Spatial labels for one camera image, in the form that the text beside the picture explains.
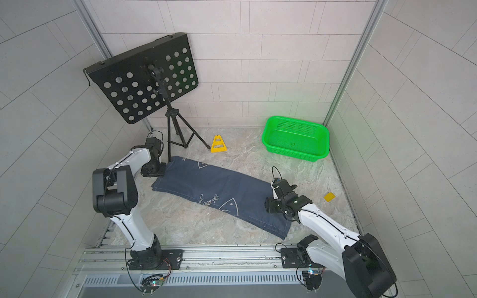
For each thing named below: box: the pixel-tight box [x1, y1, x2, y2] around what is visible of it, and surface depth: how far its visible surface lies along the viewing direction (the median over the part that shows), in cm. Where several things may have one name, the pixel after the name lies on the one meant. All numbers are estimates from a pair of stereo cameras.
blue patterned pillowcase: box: [151, 155, 292, 241], surface depth 91 cm
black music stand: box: [82, 32, 211, 163], surface depth 77 cm
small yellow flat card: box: [323, 191, 337, 202], surface depth 90 cm
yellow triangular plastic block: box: [210, 134, 228, 154], surface depth 110 cm
